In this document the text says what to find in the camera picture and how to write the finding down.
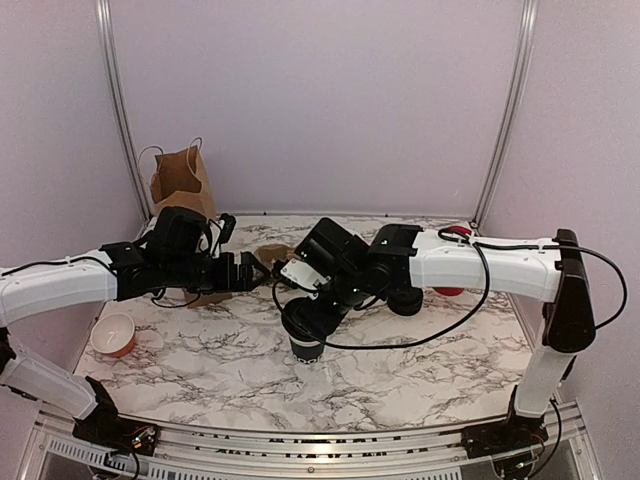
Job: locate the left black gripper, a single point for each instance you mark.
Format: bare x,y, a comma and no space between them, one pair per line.
230,281

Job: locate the black cup lid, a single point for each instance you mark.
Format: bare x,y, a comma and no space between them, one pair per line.
298,333

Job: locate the brown paper bag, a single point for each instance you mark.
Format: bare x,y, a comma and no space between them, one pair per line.
181,180

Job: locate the single black paper cup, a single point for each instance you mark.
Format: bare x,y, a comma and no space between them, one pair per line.
306,352

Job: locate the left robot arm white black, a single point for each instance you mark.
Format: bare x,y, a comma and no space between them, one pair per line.
44,286

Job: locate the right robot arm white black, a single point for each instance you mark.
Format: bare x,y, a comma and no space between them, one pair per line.
549,270

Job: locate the far cardboard cup carrier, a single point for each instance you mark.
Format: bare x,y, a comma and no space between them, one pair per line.
274,256

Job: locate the stack of black cup lids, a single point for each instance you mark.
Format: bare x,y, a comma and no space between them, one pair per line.
406,303

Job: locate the orange white bowl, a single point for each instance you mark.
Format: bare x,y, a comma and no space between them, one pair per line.
114,335

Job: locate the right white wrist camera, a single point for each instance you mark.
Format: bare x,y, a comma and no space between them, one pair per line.
303,276

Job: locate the left aluminium frame post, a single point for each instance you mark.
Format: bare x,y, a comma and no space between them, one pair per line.
109,53

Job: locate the aluminium frame post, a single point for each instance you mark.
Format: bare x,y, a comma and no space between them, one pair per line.
109,53
515,92

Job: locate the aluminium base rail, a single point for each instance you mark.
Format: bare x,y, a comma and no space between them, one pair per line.
198,452

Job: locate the right aluminium frame post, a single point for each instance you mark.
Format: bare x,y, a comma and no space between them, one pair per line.
515,92

